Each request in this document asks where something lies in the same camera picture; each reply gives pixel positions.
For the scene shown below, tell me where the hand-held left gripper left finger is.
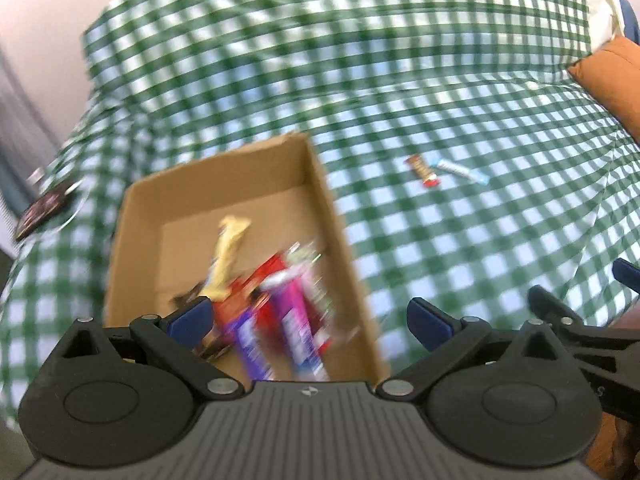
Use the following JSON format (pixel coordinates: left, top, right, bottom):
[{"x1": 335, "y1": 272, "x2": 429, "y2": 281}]
[{"x1": 47, "y1": 296, "x2": 241, "y2": 401}]

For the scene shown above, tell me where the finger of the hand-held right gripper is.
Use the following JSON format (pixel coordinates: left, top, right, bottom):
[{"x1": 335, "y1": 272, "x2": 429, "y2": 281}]
[
  {"x1": 612, "y1": 258, "x2": 640, "y2": 295},
  {"x1": 527, "y1": 285, "x2": 588, "y2": 331}
]

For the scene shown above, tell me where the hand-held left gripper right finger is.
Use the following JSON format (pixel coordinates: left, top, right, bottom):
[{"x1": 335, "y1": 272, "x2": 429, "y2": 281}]
[{"x1": 375, "y1": 297, "x2": 571, "y2": 401}]

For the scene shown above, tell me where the small red chocolate packet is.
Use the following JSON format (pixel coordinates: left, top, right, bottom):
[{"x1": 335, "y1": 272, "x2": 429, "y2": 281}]
[{"x1": 215, "y1": 280, "x2": 256, "y2": 326}]

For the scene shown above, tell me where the small purple and white packet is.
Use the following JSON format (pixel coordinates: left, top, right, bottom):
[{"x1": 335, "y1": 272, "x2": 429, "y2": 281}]
[{"x1": 222, "y1": 307, "x2": 276, "y2": 381}]

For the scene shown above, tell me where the long yellow snack packet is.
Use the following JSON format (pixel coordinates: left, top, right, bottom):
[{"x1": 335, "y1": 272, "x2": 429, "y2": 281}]
[{"x1": 202, "y1": 216, "x2": 251, "y2": 303}]

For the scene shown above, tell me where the red snack packet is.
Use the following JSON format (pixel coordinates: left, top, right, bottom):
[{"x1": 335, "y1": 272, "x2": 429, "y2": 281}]
[{"x1": 245, "y1": 254, "x2": 288, "y2": 331}]

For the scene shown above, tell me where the long purple snack packet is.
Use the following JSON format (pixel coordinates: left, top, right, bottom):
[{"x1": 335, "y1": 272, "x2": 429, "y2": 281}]
[{"x1": 260, "y1": 267, "x2": 331, "y2": 381}]

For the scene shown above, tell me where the cardboard box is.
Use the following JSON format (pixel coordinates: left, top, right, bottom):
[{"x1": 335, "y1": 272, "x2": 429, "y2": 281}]
[{"x1": 102, "y1": 132, "x2": 393, "y2": 396}]

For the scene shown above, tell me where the clear candy bag pink label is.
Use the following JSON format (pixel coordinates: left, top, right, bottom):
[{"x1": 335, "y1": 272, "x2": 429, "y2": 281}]
[{"x1": 285, "y1": 242, "x2": 361, "y2": 351}]

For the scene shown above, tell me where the brown and red snack bar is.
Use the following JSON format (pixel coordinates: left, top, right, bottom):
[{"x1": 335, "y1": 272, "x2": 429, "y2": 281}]
[{"x1": 405, "y1": 155, "x2": 441, "y2": 189}]

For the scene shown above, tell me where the blue and white stick packet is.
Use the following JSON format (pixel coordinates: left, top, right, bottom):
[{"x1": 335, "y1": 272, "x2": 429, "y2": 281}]
[{"x1": 434, "y1": 159, "x2": 488, "y2": 186}]

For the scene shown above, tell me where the dark plate at edge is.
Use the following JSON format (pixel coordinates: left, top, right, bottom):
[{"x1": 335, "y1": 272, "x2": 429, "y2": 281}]
[{"x1": 12, "y1": 180, "x2": 83, "y2": 243}]

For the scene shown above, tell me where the orange cushion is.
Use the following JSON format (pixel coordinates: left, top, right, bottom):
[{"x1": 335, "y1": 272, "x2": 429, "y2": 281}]
[{"x1": 567, "y1": 35, "x2": 640, "y2": 143}]

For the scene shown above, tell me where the blue cloth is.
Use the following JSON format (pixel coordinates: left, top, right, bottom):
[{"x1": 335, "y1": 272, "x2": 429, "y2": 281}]
[{"x1": 617, "y1": 0, "x2": 640, "y2": 46}]

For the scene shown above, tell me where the grey curtain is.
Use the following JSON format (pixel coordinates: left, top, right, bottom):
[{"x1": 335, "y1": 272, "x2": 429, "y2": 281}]
[{"x1": 0, "y1": 40, "x2": 61, "y2": 211}]

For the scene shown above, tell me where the white pillow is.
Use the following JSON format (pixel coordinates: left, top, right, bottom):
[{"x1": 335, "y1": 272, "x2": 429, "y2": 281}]
[{"x1": 582, "y1": 0, "x2": 621, "y2": 53}]

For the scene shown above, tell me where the green checked sofa cover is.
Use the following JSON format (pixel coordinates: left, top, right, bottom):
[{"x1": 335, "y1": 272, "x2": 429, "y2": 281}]
[{"x1": 0, "y1": 0, "x2": 640, "y2": 441}]

